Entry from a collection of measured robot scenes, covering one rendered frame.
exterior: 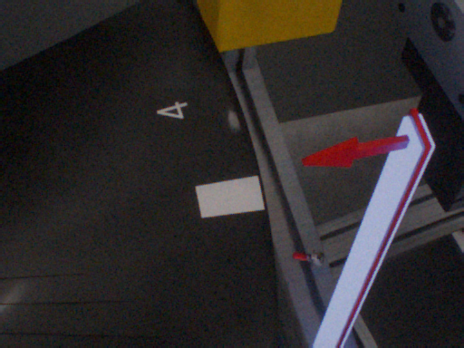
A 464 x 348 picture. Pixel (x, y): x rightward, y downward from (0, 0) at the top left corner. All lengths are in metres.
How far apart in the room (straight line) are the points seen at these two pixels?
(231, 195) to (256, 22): 0.30
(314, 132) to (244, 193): 1.46
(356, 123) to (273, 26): 1.20
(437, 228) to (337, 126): 0.41
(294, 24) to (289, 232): 0.18
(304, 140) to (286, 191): 1.06
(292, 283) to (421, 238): 0.79
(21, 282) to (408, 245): 1.18
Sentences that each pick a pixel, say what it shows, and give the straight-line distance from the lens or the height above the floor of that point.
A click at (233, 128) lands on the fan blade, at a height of 1.20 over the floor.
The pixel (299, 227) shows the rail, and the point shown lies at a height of 0.86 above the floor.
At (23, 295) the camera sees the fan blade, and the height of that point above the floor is 1.18.
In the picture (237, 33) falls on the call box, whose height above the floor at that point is 1.00.
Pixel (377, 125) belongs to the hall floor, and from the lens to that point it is 2.02.
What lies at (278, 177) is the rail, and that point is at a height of 0.86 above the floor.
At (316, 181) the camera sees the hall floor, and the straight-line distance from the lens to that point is 1.94.
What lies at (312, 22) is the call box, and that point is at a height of 1.00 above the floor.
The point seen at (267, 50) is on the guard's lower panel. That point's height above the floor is 0.28.
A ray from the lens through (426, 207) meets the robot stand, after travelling 1.68.
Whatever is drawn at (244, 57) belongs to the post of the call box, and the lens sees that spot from 0.97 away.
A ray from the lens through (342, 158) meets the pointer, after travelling 0.56.
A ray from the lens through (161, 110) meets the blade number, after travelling 0.54.
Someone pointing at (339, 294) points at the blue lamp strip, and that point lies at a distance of 0.75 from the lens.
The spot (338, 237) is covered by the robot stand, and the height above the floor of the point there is 0.23.
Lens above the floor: 1.65
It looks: 60 degrees down
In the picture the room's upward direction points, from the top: 9 degrees clockwise
